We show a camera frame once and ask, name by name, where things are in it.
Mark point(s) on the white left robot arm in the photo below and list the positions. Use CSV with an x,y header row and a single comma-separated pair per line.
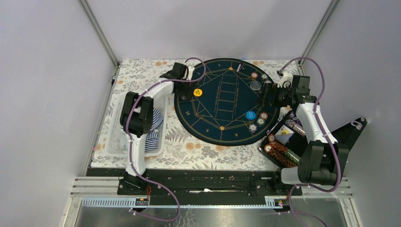
x,y
144,116

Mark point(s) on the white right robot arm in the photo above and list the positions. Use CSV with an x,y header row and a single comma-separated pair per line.
x,y
323,160

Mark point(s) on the red chip rows in case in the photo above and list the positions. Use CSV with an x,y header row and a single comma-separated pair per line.
x,y
280,153

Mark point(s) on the round dark poker mat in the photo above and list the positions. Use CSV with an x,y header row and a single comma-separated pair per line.
x,y
218,116

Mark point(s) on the yellow big blind button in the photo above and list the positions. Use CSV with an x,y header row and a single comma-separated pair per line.
x,y
197,92

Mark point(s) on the white plastic laundry basket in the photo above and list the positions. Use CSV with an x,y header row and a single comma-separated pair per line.
x,y
117,140

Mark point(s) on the blue small blind button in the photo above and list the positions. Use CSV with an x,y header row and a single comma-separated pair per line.
x,y
250,115

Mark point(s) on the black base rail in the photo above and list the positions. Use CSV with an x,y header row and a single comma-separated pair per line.
x,y
197,187

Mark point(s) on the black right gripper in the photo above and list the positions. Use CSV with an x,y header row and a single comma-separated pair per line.
x,y
272,89

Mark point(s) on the red five chip stack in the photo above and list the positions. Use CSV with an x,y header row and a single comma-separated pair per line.
x,y
264,116

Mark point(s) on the black poker chip case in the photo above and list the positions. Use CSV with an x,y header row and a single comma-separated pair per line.
x,y
347,135

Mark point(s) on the playing card deck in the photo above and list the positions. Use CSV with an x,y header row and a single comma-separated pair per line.
x,y
284,134

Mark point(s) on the clear dealer button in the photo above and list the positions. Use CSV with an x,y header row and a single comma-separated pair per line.
x,y
255,85

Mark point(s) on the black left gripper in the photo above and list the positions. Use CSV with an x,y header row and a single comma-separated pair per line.
x,y
187,92

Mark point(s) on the blue white striped cloth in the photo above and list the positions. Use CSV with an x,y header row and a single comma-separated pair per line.
x,y
152,138

